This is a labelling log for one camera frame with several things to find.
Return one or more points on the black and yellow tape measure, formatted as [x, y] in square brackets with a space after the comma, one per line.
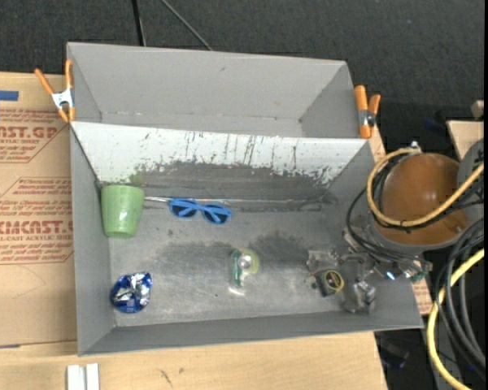
[332, 282]

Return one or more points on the blue and silver crumpled packet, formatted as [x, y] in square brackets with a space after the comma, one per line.
[131, 293]

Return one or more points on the grey metal bin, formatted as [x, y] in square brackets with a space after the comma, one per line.
[211, 234]

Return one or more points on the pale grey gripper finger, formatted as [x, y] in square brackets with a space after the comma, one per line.
[360, 297]
[320, 260]

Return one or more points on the blue sunglasses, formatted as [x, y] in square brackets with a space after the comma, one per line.
[203, 211]

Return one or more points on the clear and green plastic bottle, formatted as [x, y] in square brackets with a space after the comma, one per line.
[242, 267]

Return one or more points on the brown cardboard board red print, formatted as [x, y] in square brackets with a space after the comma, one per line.
[32, 291]

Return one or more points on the green plastic cup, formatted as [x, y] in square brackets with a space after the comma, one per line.
[122, 211]

